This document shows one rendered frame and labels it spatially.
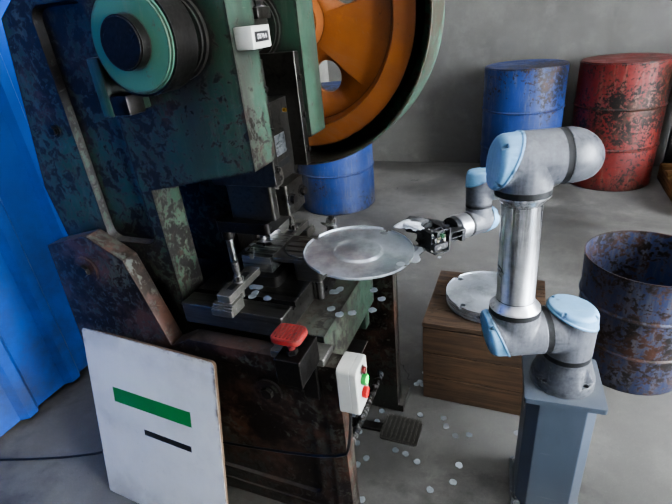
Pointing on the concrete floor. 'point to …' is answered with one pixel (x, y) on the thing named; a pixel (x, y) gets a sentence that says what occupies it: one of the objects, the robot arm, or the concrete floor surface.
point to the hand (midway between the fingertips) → (394, 242)
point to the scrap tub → (631, 309)
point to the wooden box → (467, 358)
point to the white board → (157, 421)
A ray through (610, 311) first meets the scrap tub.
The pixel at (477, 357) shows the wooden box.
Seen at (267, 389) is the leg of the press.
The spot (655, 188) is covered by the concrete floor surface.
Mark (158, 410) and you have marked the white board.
